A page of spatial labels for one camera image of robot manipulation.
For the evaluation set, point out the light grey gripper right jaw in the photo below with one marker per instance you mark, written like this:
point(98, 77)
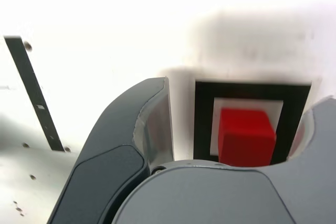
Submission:
point(210, 197)

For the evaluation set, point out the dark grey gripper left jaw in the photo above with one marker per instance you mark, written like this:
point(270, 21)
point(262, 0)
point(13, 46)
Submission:
point(113, 134)

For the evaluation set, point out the red cube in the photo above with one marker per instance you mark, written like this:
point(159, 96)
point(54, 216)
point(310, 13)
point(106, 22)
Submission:
point(244, 137)

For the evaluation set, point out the black tape square outline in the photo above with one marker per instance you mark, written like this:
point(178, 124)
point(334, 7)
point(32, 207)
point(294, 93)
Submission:
point(203, 119)

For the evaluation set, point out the black tape strip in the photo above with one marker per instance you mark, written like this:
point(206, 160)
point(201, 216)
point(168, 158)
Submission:
point(34, 95)

